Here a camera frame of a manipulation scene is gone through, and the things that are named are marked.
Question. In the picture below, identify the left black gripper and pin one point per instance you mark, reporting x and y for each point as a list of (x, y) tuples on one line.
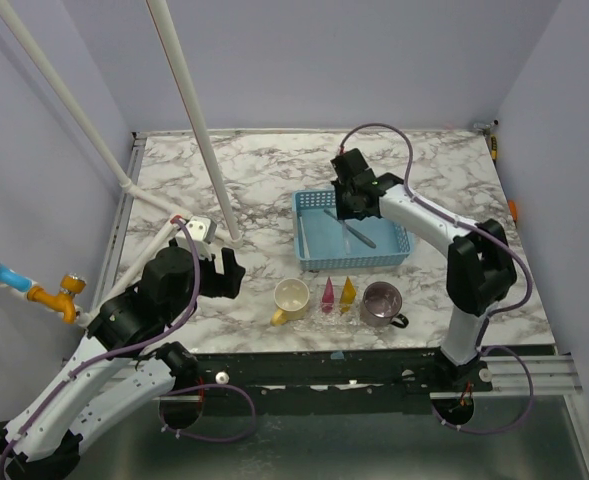
[(229, 283)]

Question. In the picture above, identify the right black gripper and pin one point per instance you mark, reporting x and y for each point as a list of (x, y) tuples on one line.
[(341, 212)]

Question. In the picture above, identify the light blue toothbrush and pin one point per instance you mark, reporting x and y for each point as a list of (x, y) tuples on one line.
[(346, 237)]

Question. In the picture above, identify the blue plastic basket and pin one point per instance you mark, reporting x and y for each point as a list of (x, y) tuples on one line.
[(325, 239)]

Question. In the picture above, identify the yellow mug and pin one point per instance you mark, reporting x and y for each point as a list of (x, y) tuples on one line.
[(291, 297)]

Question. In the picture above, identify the yellow toothpaste tube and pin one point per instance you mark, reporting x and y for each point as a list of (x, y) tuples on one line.
[(348, 296)]

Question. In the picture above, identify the purple mug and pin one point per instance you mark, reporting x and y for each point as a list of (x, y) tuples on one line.
[(381, 305)]

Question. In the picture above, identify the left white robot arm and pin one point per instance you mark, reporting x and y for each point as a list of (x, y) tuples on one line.
[(118, 366)]

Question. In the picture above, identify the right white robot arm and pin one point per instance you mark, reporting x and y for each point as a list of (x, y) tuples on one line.
[(479, 271)]

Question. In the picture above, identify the white stick in basket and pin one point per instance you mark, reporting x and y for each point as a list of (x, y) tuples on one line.
[(303, 236)]

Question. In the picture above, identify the yellow tool at corner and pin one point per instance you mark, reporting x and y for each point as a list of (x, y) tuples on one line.
[(493, 143)]

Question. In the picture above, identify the toy faucet blue orange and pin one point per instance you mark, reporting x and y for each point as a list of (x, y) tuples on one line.
[(61, 302)]

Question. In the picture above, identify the white pvc pipe frame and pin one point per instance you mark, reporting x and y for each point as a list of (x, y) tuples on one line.
[(56, 193)]

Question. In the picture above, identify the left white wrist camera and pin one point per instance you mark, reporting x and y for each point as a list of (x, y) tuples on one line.
[(202, 231)]

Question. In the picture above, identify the orange clamp on wall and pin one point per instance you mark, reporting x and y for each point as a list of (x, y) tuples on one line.
[(513, 210)]

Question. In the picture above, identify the black mounting rail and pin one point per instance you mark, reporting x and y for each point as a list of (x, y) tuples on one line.
[(329, 382)]

